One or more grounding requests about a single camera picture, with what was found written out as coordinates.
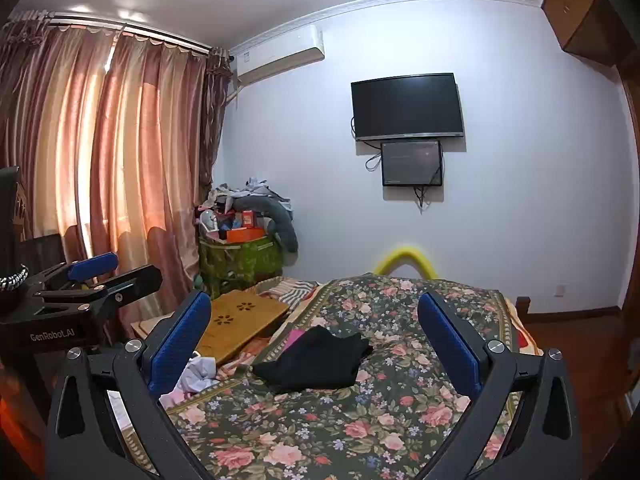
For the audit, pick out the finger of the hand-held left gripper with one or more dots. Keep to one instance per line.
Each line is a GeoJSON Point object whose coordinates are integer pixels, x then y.
{"type": "Point", "coordinates": [92, 265]}
{"type": "Point", "coordinates": [125, 282]}

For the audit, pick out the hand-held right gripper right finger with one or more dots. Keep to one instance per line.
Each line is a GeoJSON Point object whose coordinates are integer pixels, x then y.
{"type": "Point", "coordinates": [447, 345]}

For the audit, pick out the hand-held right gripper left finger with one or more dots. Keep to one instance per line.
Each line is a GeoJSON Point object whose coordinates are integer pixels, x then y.
{"type": "Point", "coordinates": [180, 345]}

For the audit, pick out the black pants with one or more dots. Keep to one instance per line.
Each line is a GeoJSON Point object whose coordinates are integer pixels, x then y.
{"type": "Point", "coordinates": [320, 360]}

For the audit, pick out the white crumpled cloth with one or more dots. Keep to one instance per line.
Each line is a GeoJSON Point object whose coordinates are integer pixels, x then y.
{"type": "Point", "coordinates": [197, 375]}

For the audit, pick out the wooden lap table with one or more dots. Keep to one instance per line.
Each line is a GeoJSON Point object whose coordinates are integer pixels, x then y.
{"type": "Point", "coordinates": [235, 317]}

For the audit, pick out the red patterned blanket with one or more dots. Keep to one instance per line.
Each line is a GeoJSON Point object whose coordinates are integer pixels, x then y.
{"type": "Point", "coordinates": [525, 335]}

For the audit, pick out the green patterned bag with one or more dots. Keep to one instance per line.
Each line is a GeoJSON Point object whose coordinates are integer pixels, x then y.
{"type": "Point", "coordinates": [240, 265]}

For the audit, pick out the pink curtain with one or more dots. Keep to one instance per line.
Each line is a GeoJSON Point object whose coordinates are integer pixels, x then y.
{"type": "Point", "coordinates": [125, 170]}

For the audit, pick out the dark panel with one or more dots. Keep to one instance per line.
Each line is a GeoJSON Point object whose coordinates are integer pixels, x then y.
{"type": "Point", "coordinates": [7, 210]}

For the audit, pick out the yellow foam tube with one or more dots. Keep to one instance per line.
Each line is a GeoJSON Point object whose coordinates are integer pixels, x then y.
{"type": "Point", "coordinates": [400, 254]}

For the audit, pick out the pink cloth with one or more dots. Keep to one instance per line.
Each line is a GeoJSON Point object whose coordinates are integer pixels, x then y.
{"type": "Point", "coordinates": [295, 337]}

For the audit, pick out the striped cloth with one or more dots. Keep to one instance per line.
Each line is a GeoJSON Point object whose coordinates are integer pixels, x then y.
{"type": "Point", "coordinates": [290, 291]}

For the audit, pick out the floral blanket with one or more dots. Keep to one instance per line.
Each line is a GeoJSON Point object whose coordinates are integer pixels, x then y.
{"type": "Point", "coordinates": [350, 420]}

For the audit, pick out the orange box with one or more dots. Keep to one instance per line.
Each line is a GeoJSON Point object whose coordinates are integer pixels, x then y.
{"type": "Point", "coordinates": [244, 234]}

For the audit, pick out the pile of clothes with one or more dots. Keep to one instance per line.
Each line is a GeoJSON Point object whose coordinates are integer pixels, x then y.
{"type": "Point", "coordinates": [250, 190]}

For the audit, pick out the white air conditioner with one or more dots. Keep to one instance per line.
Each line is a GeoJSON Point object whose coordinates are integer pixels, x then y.
{"type": "Point", "coordinates": [280, 52]}

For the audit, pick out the brown wooden cabinet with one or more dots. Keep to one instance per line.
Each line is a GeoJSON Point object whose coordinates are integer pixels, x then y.
{"type": "Point", "coordinates": [585, 5]}

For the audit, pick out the wooden bed post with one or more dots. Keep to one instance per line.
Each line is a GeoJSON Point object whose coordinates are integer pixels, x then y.
{"type": "Point", "coordinates": [522, 305]}

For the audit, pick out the small black wall screen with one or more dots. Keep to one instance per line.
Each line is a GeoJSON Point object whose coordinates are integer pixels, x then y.
{"type": "Point", "coordinates": [411, 162]}

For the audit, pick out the white curtain rail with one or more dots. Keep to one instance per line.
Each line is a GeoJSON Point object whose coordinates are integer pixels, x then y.
{"type": "Point", "coordinates": [130, 27]}

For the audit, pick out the black wall television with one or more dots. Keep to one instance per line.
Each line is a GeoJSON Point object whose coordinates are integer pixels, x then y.
{"type": "Point", "coordinates": [406, 105]}

